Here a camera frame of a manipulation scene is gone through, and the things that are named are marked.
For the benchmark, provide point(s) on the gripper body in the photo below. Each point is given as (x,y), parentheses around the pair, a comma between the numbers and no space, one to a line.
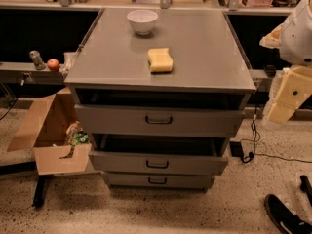
(297,39)

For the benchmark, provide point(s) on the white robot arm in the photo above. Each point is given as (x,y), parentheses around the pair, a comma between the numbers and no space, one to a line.
(301,18)

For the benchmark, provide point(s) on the grey drawer cabinet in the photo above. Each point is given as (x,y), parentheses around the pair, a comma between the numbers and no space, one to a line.
(209,72)

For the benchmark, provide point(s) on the grey middle drawer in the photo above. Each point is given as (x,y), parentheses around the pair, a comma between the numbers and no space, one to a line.
(157,163)

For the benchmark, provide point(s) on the grey drawer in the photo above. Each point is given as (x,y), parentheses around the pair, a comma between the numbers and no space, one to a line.
(201,182)
(157,163)
(155,121)

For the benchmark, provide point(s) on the grey top drawer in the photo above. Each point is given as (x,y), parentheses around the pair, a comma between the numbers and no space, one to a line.
(155,121)

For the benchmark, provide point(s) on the grey bottom drawer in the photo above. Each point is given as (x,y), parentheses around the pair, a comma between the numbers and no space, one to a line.
(201,182)

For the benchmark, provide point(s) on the black power adapter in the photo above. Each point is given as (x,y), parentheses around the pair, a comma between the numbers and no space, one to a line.
(270,70)

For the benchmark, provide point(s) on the black shoe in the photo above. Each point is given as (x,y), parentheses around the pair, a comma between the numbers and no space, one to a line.
(283,218)

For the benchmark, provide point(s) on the yellow sponge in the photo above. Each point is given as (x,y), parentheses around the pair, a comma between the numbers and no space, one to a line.
(160,60)

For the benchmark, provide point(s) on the white bowl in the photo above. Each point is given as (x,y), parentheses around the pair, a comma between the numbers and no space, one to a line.
(142,22)

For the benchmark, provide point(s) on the green snack bag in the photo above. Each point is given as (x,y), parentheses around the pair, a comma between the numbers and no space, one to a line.
(79,138)

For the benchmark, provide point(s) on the red apple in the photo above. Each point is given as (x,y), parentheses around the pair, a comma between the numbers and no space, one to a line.
(53,64)

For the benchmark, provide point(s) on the brown cardboard box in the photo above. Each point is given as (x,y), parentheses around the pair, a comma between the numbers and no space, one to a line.
(43,131)

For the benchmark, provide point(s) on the small grey figurine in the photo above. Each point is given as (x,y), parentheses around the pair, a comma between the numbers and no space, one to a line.
(37,60)

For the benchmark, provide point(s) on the black table leg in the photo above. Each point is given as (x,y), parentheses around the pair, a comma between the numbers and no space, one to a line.
(43,183)

